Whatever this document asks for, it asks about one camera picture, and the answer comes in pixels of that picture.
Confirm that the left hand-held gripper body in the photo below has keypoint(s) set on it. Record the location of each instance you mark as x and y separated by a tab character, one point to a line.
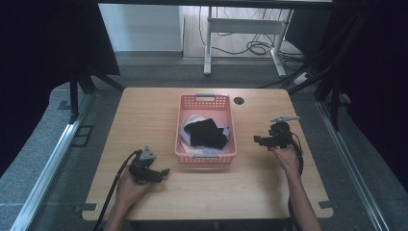
143	164

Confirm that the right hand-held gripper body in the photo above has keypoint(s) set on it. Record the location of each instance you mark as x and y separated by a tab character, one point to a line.
280	132

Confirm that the pink plastic basket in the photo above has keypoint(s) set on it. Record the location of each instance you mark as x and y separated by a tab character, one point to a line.
221	110

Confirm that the black cloth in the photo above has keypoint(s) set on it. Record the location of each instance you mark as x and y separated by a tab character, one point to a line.
205	133

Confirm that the person's right hand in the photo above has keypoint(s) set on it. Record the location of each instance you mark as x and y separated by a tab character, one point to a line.
288	159

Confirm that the person's left hand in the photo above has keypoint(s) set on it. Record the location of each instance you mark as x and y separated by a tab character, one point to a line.
129	190

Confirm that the white power strip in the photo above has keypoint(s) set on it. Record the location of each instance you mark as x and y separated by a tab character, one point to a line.
302	78

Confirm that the white cloth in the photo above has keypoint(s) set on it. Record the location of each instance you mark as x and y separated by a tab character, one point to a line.
191	121

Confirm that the black metal stand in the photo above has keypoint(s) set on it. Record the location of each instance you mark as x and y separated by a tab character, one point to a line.
80	86
327	77

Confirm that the black curtain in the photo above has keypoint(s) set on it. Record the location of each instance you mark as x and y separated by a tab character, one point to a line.
48	57
369	64

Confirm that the aluminium floor rail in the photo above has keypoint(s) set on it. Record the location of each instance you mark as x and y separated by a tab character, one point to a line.
349	160
48	166

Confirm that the white desk frame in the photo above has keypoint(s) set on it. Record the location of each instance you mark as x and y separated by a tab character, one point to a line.
245	26

